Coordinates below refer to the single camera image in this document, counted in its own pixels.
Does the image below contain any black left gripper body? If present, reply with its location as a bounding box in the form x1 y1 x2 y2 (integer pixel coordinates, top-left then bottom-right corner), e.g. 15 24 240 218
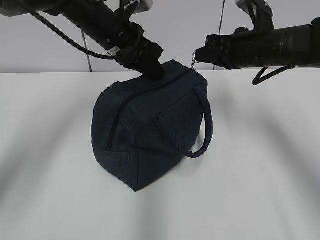
116 23 164 72

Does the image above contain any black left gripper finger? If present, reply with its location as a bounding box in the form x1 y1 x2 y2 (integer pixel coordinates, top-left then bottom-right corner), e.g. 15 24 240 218
138 59 165 81

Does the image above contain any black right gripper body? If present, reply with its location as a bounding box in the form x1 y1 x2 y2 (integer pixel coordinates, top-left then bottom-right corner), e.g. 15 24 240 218
194 34 240 70

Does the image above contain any dark blue insulated lunch bag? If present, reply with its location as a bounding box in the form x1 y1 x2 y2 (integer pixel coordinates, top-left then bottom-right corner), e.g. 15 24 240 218
91 60 214 192

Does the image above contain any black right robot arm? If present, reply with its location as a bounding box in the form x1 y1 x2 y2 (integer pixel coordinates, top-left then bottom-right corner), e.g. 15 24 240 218
194 21 320 70

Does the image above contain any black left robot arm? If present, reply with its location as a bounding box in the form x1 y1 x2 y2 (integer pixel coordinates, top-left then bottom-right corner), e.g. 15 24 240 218
0 0 165 81

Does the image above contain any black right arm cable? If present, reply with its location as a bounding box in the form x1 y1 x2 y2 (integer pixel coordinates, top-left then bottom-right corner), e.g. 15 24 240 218
251 65 296 86

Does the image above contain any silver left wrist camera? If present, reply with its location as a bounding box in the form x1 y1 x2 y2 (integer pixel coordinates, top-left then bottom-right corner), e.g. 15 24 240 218
120 0 154 14

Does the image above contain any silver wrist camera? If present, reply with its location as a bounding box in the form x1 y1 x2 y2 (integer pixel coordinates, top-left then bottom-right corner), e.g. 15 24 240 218
120 0 154 14
235 0 275 32

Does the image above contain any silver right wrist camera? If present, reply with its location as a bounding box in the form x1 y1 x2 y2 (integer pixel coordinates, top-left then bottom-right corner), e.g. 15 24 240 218
235 0 275 32

